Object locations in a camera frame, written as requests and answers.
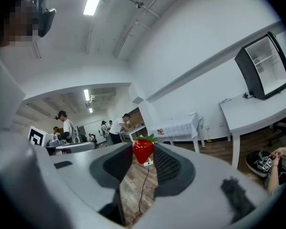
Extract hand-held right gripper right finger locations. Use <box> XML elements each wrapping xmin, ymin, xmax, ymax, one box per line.
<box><xmin>138</xmin><ymin>143</ymin><xmax>275</xmax><ymax>229</ymax></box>

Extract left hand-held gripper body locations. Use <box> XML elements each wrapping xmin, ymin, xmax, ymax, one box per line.
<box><xmin>28</xmin><ymin>125</ymin><xmax>65</xmax><ymax>152</ymax></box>

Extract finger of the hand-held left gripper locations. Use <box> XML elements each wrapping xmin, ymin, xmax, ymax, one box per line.
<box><xmin>56</xmin><ymin>142</ymin><xmax>96</xmax><ymax>152</ymax></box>

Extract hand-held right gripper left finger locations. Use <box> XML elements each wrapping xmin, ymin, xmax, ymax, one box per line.
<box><xmin>50</xmin><ymin>142</ymin><xmax>133</xmax><ymax>212</ymax></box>

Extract red strawberry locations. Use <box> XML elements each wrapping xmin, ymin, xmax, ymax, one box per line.
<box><xmin>133</xmin><ymin>134</ymin><xmax>158</xmax><ymax>165</ymax></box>

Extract white checked tablecloth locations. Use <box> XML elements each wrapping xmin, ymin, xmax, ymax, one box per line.
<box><xmin>147</xmin><ymin>113</ymin><xmax>204</xmax><ymax>143</ymax></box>

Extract white work table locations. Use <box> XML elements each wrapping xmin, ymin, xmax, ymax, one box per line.
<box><xmin>119</xmin><ymin>125</ymin><xmax>147</xmax><ymax>142</ymax></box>

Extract white desk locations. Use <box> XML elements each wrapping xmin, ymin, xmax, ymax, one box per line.
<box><xmin>219</xmin><ymin>86</ymin><xmax>286</xmax><ymax>170</ymax></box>

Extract black office chair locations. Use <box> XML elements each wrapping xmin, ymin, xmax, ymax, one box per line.
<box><xmin>267</xmin><ymin>113</ymin><xmax>286</xmax><ymax>148</ymax></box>

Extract person's head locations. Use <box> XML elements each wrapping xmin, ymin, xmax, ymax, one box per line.
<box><xmin>0</xmin><ymin>0</ymin><xmax>41</xmax><ymax>48</ymax></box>

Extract black monitor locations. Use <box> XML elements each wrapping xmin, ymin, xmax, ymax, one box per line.
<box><xmin>234</xmin><ymin>31</ymin><xmax>286</xmax><ymax>101</ymax></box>

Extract grey ceiling conduit pipes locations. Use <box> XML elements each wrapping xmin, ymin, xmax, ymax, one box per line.
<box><xmin>106</xmin><ymin>0</ymin><xmax>162</xmax><ymax>19</ymax></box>

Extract black power strip cable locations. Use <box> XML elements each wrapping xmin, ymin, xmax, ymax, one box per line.
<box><xmin>133</xmin><ymin>166</ymin><xmax>151</xmax><ymax>224</ymax></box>

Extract grey wall cable duct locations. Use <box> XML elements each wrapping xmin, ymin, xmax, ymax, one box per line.
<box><xmin>145</xmin><ymin>20</ymin><xmax>285</xmax><ymax>103</ymax></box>

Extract black head-worn camera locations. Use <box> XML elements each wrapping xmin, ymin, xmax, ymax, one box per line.
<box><xmin>37</xmin><ymin>0</ymin><xmax>57</xmax><ymax>38</ymax></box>

